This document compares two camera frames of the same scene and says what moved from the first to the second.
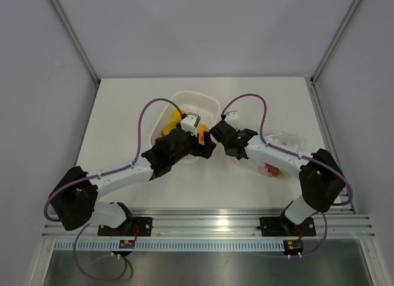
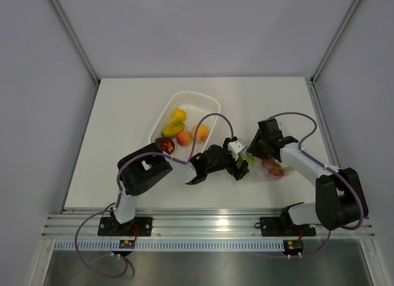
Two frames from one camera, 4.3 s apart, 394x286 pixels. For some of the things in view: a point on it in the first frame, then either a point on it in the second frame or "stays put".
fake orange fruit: (201, 128) stays put
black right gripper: (239, 131) to (253, 149)
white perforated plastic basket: (208, 110) stays put
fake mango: (167, 127) stays put
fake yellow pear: (176, 115) stays put
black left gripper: (202, 150) to (237, 172)
